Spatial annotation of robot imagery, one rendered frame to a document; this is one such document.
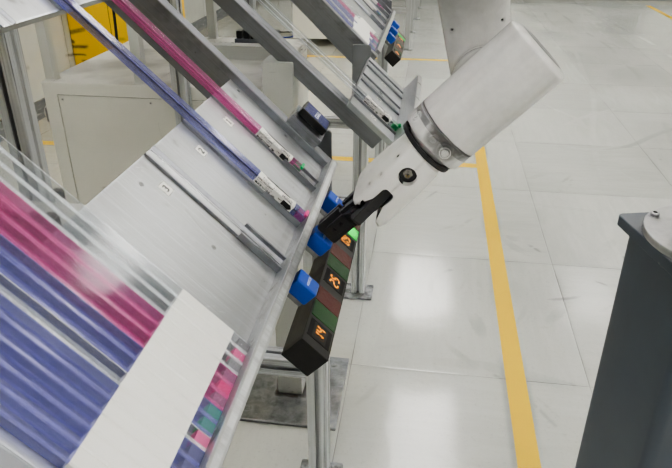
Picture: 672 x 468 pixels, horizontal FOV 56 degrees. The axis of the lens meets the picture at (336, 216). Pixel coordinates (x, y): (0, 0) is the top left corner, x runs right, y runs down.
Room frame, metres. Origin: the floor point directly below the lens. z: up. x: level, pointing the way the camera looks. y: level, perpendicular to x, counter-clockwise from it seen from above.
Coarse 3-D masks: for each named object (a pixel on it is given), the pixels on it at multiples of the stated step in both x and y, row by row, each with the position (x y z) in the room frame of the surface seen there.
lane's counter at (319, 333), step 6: (312, 318) 0.59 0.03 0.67; (312, 324) 0.58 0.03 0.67; (318, 324) 0.59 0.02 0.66; (312, 330) 0.57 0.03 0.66; (318, 330) 0.58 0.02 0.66; (324, 330) 0.59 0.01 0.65; (312, 336) 0.56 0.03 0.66; (318, 336) 0.57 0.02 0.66; (324, 336) 0.58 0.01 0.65; (330, 336) 0.58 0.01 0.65; (318, 342) 0.56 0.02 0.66; (324, 342) 0.57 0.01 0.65
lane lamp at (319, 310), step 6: (318, 306) 0.62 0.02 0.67; (324, 306) 0.62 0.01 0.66; (312, 312) 0.60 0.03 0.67; (318, 312) 0.61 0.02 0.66; (324, 312) 0.61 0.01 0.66; (330, 312) 0.62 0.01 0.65; (318, 318) 0.60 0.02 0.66; (324, 318) 0.60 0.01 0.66; (330, 318) 0.61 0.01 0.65; (336, 318) 0.62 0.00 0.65; (324, 324) 0.60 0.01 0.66; (330, 324) 0.60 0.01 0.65
